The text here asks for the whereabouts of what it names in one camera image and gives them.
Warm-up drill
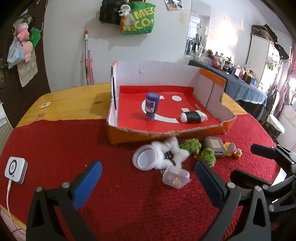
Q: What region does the brown paper bag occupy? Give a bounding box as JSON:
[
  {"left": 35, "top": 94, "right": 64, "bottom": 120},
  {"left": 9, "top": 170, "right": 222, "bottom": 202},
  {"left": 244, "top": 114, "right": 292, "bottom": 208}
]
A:
[{"left": 17, "top": 50, "right": 38, "bottom": 87}]

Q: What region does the pink stick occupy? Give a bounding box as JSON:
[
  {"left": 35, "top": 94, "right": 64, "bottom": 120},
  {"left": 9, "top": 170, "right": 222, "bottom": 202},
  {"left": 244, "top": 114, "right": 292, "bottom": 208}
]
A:
[{"left": 88, "top": 50, "right": 94, "bottom": 85}]

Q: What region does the white charger cable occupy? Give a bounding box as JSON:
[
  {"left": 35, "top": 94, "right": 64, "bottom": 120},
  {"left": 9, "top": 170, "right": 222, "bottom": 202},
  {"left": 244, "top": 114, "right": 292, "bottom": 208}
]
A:
[{"left": 5, "top": 179, "right": 27, "bottom": 235}]

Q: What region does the green plush toy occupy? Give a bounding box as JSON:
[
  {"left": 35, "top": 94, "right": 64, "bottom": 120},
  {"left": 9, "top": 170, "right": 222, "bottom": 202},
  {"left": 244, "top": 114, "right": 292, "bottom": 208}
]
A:
[{"left": 29, "top": 28, "right": 41, "bottom": 49}]

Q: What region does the grey square power bank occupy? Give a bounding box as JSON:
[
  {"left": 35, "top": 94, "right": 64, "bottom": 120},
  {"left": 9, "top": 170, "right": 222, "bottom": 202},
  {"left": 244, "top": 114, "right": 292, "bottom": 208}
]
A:
[{"left": 202, "top": 136, "right": 226, "bottom": 159}]

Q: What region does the dark brown door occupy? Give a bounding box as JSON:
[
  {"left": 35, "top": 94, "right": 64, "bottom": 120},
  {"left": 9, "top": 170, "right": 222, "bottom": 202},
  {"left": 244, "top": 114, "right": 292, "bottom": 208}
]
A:
[{"left": 1, "top": 1, "right": 50, "bottom": 128}]

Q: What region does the white square charger device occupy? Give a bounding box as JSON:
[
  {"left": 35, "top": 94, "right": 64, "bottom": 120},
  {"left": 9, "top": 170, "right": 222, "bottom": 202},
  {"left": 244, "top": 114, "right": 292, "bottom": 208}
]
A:
[{"left": 4, "top": 157, "right": 28, "bottom": 184}]

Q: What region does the black bag on wall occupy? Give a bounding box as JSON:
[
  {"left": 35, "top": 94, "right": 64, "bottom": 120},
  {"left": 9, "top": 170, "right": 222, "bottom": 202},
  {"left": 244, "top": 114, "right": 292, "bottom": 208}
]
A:
[{"left": 99, "top": 0, "right": 127, "bottom": 25}]

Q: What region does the green plush broccoli far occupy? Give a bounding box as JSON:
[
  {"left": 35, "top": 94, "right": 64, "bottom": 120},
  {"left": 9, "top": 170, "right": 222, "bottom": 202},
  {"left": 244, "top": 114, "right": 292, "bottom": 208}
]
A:
[{"left": 180, "top": 138, "right": 202, "bottom": 155}]

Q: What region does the wall mirror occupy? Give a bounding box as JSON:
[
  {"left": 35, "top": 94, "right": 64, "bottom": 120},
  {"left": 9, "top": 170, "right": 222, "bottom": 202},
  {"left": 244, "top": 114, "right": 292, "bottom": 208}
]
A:
[{"left": 185, "top": 1, "right": 211, "bottom": 56}]

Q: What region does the white cabinet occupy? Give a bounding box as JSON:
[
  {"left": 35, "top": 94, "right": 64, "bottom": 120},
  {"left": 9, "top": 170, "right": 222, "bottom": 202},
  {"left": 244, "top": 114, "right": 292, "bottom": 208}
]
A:
[{"left": 246, "top": 35, "right": 280, "bottom": 92}]

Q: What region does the white cushioned chair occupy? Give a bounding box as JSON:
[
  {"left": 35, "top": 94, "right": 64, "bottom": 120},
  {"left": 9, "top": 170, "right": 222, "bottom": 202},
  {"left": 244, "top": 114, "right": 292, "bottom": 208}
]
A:
[{"left": 262, "top": 114, "right": 285, "bottom": 142}]

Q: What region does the purple bottle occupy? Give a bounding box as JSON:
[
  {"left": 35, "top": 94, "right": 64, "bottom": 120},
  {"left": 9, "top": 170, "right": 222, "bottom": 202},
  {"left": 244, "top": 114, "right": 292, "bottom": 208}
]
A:
[{"left": 144, "top": 92, "right": 160, "bottom": 121}]

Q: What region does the clear plastic bag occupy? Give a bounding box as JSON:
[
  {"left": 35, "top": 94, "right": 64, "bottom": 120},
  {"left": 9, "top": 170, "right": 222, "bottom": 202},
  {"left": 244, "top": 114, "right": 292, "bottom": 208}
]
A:
[{"left": 7, "top": 37, "right": 25, "bottom": 69}]

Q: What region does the black white sushi plush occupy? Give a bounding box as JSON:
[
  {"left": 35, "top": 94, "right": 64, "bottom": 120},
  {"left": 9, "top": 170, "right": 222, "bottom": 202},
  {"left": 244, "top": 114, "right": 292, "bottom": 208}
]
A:
[{"left": 180, "top": 110, "right": 208, "bottom": 123}]

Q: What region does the green plush broccoli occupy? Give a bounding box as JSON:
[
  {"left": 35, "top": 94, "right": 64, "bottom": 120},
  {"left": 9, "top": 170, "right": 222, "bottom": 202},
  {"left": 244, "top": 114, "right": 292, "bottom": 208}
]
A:
[
  {"left": 200, "top": 148, "right": 216, "bottom": 168},
  {"left": 180, "top": 138, "right": 202, "bottom": 155}
]

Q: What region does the orange white cardboard box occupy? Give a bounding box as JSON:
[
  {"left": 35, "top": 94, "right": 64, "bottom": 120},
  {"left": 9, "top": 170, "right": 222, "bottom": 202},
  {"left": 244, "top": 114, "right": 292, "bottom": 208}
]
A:
[{"left": 107, "top": 61, "right": 236, "bottom": 144}]

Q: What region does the small clear box with coins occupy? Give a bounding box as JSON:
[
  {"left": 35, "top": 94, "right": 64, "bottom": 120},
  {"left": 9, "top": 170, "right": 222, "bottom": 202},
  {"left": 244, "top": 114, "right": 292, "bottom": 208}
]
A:
[{"left": 162, "top": 166, "right": 191, "bottom": 189}]

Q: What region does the blue covered side table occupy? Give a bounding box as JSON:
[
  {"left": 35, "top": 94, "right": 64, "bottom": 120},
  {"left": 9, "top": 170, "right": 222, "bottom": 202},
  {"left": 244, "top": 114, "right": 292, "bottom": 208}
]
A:
[{"left": 188, "top": 59, "right": 268, "bottom": 114}]

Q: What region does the red knitted cloth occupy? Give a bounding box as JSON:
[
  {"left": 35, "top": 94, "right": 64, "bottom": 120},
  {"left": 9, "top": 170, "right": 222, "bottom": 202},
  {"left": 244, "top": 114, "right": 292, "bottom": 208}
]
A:
[{"left": 0, "top": 113, "right": 282, "bottom": 241}]

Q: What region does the paper poster on wall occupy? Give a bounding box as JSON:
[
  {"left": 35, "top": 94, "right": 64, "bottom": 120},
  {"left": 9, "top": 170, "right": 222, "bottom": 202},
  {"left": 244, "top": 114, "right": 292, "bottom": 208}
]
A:
[{"left": 164, "top": 0, "right": 184, "bottom": 11}]

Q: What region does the white fluffy star clip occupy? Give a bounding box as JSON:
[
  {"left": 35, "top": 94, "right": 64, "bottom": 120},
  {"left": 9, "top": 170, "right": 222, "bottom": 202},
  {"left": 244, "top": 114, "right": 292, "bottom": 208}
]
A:
[{"left": 151, "top": 137, "right": 190, "bottom": 171}]

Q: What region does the small white plush keychain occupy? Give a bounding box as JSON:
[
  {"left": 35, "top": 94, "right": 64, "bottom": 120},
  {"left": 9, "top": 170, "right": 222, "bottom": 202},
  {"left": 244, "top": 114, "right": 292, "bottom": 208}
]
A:
[{"left": 118, "top": 4, "right": 131, "bottom": 17}]

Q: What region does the green plush broccoli near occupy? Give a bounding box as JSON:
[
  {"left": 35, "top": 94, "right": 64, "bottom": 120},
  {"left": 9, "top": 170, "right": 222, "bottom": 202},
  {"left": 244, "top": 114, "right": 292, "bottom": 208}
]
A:
[{"left": 200, "top": 148, "right": 216, "bottom": 168}]

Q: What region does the pink plush toy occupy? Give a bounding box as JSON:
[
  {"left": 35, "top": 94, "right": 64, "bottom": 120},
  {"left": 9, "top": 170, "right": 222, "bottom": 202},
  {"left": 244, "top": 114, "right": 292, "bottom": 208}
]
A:
[{"left": 16, "top": 23, "right": 33, "bottom": 63}]

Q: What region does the pink curtain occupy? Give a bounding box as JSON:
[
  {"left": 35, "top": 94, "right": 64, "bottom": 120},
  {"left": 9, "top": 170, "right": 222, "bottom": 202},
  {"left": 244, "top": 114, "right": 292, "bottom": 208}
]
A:
[{"left": 274, "top": 40, "right": 295, "bottom": 120}]

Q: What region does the green tote bag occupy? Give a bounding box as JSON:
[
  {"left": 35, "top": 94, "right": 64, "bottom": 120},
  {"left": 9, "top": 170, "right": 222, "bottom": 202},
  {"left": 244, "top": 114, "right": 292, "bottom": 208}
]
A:
[{"left": 119, "top": 1, "right": 156, "bottom": 35}]

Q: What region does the small beige sticker tag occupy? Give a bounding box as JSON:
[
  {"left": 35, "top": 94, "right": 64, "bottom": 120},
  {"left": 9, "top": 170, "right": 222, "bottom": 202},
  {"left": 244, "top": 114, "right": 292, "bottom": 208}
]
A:
[{"left": 40, "top": 101, "right": 52, "bottom": 109}]

